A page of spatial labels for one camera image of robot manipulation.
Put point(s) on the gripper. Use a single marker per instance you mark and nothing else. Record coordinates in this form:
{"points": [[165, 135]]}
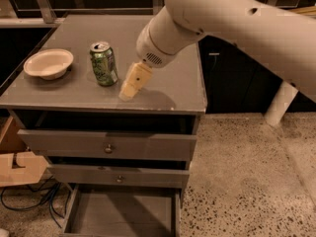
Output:
{"points": [[148, 49]]}

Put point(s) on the green soda can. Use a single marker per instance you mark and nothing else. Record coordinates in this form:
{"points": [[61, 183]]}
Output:
{"points": [[103, 63]]}

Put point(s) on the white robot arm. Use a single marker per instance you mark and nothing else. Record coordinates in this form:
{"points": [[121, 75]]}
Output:
{"points": [[282, 41]]}

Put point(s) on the grey top drawer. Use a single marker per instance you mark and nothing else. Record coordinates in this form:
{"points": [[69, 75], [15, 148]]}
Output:
{"points": [[112, 136]]}

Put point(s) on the grey drawer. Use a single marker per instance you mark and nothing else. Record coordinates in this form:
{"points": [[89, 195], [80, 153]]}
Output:
{"points": [[112, 136], [119, 175], [109, 211]]}

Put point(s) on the grey drawer cabinet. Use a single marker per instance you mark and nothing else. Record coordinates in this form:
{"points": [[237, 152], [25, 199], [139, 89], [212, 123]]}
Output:
{"points": [[176, 89]]}

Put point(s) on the grey middle drawer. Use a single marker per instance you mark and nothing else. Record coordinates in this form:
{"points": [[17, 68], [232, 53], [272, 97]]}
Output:
{"points": [[119, 175]]}

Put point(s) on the grey bottom drawer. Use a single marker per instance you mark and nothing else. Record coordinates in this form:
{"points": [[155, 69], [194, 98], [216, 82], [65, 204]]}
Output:
{"points": [[109, 211]]}

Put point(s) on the white paper bowl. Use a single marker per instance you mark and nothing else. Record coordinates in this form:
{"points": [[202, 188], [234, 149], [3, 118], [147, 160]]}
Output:
{"points": [[49, 64]]}

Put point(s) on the dark low cabinet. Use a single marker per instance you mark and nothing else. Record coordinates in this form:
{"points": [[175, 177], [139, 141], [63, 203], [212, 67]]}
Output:
{"points": [[234, 82]]}

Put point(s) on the light wooden board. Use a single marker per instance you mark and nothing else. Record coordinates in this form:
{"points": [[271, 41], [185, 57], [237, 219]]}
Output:
{"points": [[18, 165]]}

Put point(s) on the white diagonal support pole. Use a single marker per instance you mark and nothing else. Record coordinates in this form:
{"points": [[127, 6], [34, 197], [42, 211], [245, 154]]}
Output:
{"points": [[280, 103]]}

